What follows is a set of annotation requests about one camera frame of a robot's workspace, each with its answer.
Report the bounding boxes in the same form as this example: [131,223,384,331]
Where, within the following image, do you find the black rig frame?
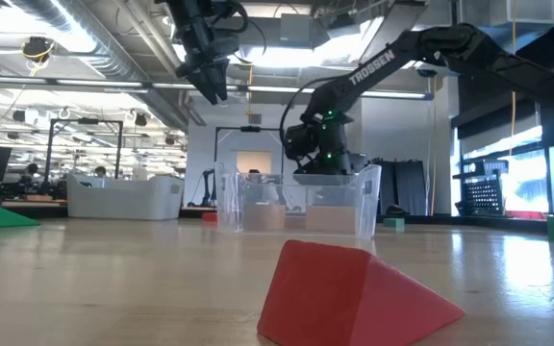
[41,117,125,196]
[213,125,287,209]

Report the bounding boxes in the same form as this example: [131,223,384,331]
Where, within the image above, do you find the yellow hanging cable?
[507,0,519,145]

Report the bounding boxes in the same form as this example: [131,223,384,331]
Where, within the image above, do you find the wooden rectangular block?
[304,205,358,235]

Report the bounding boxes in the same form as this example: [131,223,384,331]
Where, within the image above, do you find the red wedge block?
[256,238,466,346]

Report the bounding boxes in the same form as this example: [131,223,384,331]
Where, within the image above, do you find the red flat object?
[505,210,548,222]

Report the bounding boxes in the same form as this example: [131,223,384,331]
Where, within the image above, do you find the tan wall panel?
[236,150,274,176]

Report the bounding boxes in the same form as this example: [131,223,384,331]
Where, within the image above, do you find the grey rectangular ceiling duct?
[457,0,554,49]

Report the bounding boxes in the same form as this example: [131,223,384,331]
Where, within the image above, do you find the clear plastic bin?
[213,161,383,240]

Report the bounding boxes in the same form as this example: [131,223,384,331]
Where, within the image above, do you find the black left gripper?
[175,9,240,107]

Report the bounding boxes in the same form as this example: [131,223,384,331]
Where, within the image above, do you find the black perforated crate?
[453,170,506,217]

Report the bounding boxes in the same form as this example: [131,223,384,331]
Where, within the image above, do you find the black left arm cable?
[226,0,268,58]

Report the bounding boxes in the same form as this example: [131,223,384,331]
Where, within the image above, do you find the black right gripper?
[291,158,356,186]

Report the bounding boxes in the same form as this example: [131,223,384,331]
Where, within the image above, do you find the black ceiling-mounted device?
[20,36,58,64]

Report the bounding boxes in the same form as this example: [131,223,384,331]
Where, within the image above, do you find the long ceiling light bar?
[0,74,436,102]

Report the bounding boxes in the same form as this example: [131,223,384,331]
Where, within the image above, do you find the dark grey curtain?
[369,157,428,217]

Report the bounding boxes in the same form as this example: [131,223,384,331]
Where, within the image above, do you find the silver round ventilation duct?
[10,0,196,134]

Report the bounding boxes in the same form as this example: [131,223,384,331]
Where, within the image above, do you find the white plastic bin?
[65,172,186,222]

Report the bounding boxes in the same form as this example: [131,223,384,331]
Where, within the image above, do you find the dark wall monitor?
[351,152,369,176]

